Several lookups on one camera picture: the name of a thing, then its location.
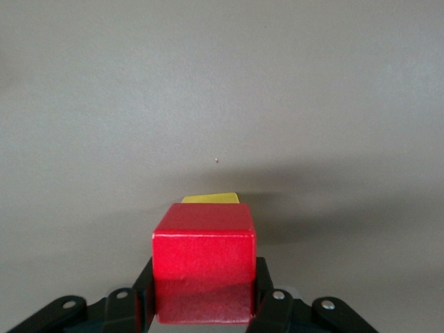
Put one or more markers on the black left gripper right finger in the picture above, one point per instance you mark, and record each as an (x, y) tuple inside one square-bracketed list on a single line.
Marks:
[(277, 308)]

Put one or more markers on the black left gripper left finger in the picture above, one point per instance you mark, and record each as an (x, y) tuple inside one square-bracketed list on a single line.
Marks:
[(118, 312)]

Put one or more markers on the red wooden block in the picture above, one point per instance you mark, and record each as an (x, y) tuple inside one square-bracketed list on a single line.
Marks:
[(203, 256)]

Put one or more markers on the yellow wooden block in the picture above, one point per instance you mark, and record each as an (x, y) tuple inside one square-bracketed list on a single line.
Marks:
[(211, 198)]

